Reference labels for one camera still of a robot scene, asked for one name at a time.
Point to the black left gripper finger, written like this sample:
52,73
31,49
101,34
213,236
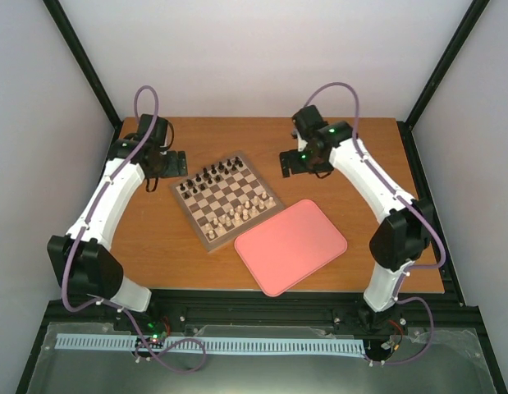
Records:
181,157
182,170

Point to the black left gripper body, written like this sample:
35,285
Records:
167,169

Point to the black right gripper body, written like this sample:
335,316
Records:
306,164

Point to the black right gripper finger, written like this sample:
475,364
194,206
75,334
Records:
284,158
285,171

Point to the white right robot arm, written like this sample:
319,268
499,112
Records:
403,221

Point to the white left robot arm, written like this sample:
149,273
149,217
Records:
82,261

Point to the wooden chess board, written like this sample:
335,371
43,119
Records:
217,199

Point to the pink plastic tray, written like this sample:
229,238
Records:
287,248

